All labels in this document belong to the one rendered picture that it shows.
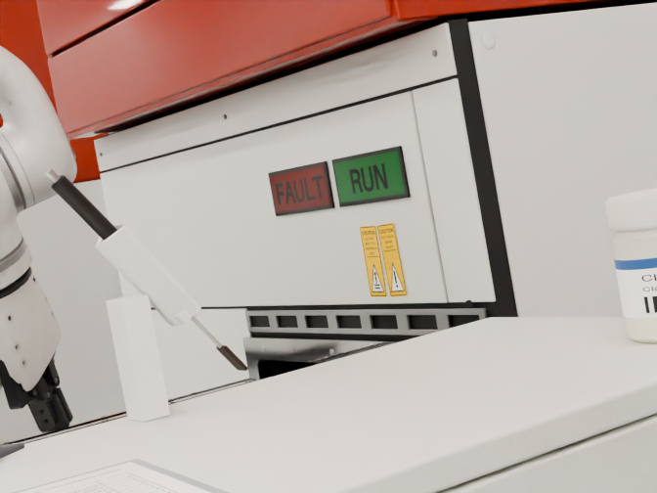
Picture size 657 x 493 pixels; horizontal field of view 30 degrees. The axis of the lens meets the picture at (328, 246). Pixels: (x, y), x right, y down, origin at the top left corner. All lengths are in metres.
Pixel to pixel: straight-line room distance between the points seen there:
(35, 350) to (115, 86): 0.46
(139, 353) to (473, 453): 0.30
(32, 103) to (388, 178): 0.33
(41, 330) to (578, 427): 0.67
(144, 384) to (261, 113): 0.55
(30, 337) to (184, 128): 0.42
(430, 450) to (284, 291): 0.76
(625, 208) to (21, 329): 0.60
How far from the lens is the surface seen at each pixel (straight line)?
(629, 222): 0.80
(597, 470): 0.67
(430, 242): 1.12
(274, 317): 1.38
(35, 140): 1.13
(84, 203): 0.84
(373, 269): 1.20
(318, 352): 1.30
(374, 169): 1.16
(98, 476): 0.69
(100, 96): 1.60
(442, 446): 0.62
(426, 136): 1.10
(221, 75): 1.30
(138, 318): 0.84
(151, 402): 0.85
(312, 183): 1.26
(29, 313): 1.19
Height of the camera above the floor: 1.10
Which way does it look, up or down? 3 degrees down
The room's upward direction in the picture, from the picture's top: 10 degrees counter-clockwise
